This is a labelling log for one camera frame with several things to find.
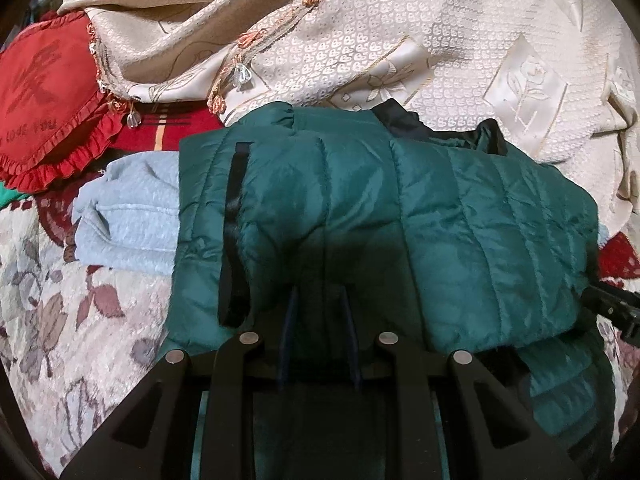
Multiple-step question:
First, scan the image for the red striped blanket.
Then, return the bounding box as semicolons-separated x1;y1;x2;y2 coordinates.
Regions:
105;101;225;162

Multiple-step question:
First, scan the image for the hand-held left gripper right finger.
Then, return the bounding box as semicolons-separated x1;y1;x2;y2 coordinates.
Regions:
339;284;585;480

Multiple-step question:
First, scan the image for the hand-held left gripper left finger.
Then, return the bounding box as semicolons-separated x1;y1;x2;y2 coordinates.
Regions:
60;284;302;480

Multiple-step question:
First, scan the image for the red heart-shaped ruffled pillow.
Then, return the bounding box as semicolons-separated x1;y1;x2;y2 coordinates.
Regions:
0;10;126;196

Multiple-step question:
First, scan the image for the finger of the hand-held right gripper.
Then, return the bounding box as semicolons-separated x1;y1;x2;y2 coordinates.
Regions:
581;281;640;342

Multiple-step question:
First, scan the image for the cream embroidered bedspread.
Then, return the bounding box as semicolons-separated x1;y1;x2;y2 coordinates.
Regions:
57;0;640;238

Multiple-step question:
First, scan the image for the light blue folded garment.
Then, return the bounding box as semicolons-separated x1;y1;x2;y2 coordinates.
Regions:
73;153;185;277

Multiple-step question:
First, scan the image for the green quilted jacket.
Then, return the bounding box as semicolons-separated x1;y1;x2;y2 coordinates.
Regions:
155;101;616;480

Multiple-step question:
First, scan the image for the floral patterned blanket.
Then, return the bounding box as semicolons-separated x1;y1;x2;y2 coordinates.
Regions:
0;160;640;476

